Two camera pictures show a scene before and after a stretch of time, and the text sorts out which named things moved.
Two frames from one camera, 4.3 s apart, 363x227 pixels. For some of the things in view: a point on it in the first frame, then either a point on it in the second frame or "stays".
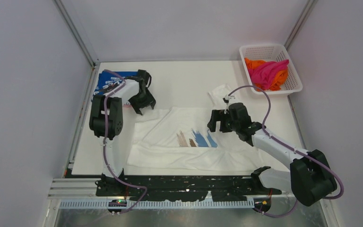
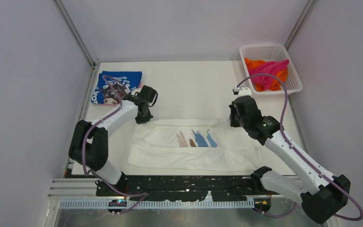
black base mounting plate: (165, 188) stays
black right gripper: (217, 115) → (233, 122)
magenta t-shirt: (262, 74) stays
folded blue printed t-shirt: (108, 81) stays
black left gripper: (150, 102) → (142, 120)
